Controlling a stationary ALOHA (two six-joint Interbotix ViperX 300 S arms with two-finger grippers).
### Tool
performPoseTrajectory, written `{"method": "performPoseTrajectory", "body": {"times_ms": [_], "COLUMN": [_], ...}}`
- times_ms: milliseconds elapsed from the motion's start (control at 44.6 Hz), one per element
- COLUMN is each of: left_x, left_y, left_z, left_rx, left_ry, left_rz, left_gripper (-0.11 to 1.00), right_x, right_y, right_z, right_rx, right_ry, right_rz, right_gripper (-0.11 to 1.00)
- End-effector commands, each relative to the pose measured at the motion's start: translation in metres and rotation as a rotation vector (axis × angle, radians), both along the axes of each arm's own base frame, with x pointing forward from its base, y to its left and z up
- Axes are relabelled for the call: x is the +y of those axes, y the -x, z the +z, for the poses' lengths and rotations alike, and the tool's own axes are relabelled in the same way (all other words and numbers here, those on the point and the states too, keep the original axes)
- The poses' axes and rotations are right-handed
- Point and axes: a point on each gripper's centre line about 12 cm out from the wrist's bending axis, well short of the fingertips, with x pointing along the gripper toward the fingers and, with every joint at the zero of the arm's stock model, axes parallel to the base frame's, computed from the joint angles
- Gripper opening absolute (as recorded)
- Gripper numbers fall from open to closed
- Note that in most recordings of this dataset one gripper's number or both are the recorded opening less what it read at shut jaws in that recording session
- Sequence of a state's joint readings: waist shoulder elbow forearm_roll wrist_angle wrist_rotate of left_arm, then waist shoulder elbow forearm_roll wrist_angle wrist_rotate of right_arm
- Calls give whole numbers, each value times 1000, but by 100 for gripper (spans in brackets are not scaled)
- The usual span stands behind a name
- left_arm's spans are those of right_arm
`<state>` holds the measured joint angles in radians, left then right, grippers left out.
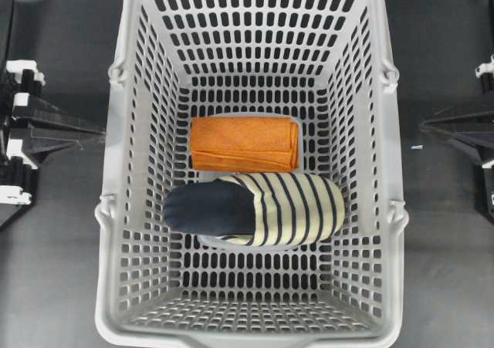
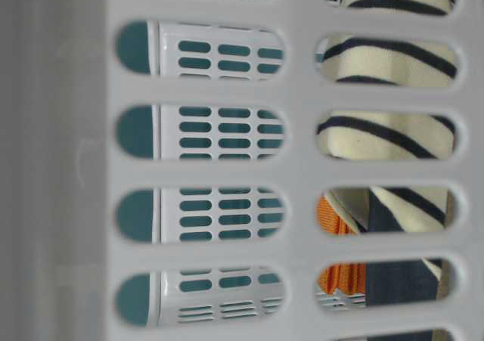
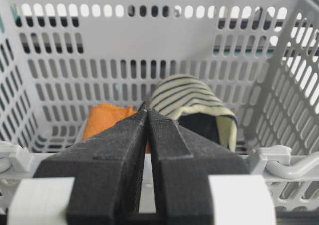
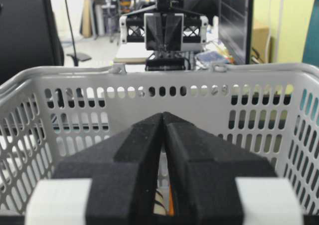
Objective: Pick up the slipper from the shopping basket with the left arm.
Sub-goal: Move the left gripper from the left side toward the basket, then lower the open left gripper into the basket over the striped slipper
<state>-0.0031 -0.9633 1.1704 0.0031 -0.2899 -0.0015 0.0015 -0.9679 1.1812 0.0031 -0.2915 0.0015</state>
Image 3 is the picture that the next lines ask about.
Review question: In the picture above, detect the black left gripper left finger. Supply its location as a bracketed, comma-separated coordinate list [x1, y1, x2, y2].
[34, 104, 147, 225]

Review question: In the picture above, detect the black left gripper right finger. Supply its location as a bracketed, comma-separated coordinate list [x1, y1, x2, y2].
[147, 110, 249, 225]

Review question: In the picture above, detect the striped cream slipper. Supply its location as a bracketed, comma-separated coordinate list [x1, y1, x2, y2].
[149, 74, 238, 152]

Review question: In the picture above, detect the grey plastic shopping basket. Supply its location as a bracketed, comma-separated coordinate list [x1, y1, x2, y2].
[0, 0, 319, 213]

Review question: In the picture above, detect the orange cloth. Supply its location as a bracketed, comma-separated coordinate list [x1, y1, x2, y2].
[80, 104, 150, 161]

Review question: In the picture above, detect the grey basket handle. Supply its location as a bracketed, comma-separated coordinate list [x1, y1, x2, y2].
[246, 145, 319, 180]

